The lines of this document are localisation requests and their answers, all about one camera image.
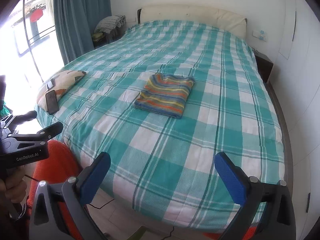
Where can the white wardrobe doors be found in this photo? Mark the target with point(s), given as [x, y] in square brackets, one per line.
[296, 84]

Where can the small grey card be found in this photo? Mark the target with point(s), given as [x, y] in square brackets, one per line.
[50, 84]

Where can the wall socket plate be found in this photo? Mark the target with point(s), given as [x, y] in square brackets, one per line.
[261, 35]

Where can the black smartphone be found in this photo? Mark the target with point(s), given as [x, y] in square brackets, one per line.
[51, 102]

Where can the orange fleece pants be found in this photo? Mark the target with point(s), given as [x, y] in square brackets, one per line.
[61, 165]

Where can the cream patterned pillow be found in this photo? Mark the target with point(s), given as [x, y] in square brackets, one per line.
[63, 82]

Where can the person's left hand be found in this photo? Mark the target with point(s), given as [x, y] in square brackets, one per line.
[14, 187]

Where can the pile of clothes on nightstand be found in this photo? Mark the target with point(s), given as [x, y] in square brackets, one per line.
[111, 27]

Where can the striped knit sweater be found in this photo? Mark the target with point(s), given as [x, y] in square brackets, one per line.
[165, 94]

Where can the window with black frame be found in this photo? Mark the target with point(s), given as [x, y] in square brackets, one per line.
[30, 52]

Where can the teal curtain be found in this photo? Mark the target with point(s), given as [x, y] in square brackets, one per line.
[75, 21]

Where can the dark right nightstand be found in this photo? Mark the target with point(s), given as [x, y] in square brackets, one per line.
[264, 65]

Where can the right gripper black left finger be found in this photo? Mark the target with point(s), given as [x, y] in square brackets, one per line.
[46, 220]

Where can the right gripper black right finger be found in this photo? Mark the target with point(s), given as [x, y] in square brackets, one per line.
[278, 218]

